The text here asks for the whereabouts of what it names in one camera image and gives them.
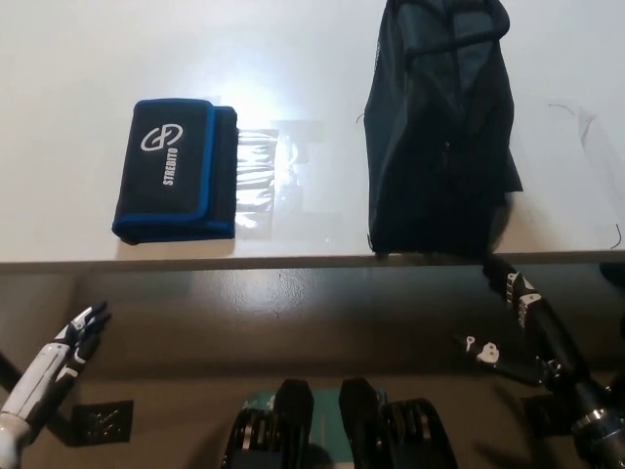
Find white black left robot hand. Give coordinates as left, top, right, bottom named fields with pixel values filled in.
left=0, top=300, right=112, bottom=469

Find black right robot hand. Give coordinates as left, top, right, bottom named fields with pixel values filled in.
left=451, top=253, right=612, bottom=427

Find dark fabric lunch bag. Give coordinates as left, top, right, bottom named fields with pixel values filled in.
left=363, top=0, right=524, bottom=258

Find black floor tape square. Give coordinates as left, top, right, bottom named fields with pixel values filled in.
left=71, top=400, right=135, bottom=447

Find thin black thread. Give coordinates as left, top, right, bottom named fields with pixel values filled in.
left=548, top=101, right=622, bottom=251

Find black and blue pouch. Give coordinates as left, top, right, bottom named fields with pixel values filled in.
left=110, top=99, right=239, bottom=245

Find black teal robot torso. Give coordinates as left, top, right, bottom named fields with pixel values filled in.
left=219, top=378, right=460, bottom=469

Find clear plastic packaging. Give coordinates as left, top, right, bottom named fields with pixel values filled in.
left=233, top=92, right=343, bottom=245

